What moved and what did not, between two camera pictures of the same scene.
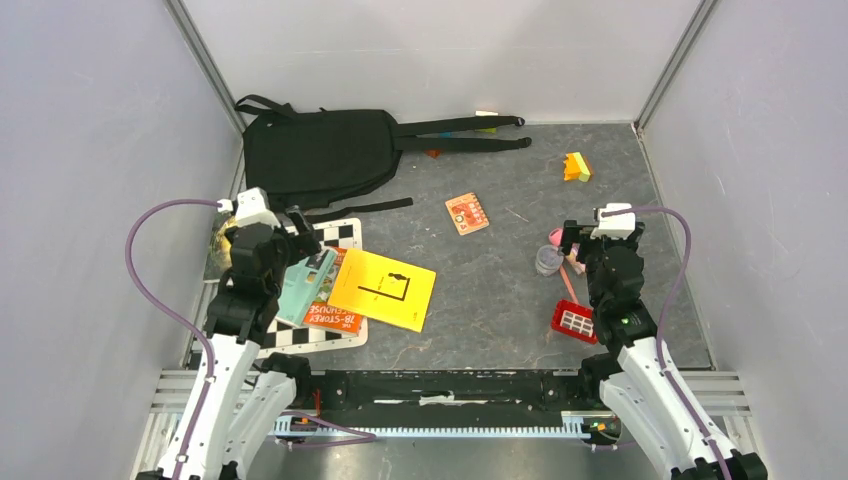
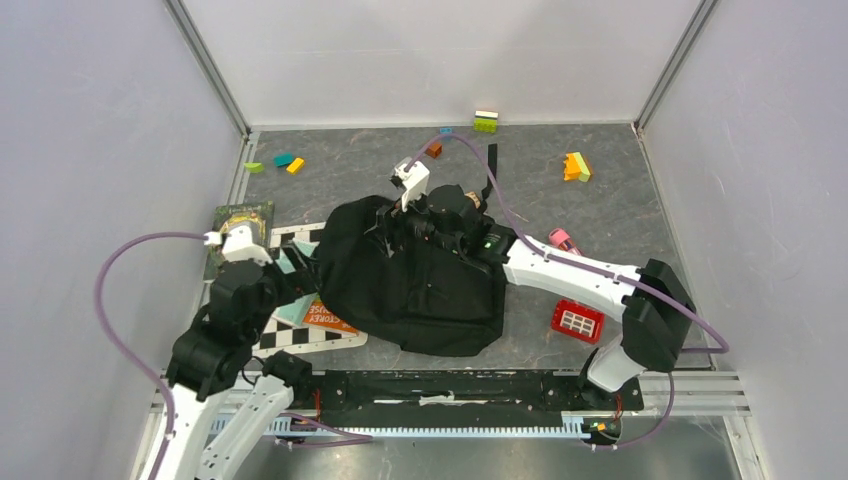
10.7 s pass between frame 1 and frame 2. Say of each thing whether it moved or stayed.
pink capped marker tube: stayed
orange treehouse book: stayed
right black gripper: moved
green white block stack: stayed
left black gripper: moved
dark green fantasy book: stayed
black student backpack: moved
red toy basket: stayed
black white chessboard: stayed
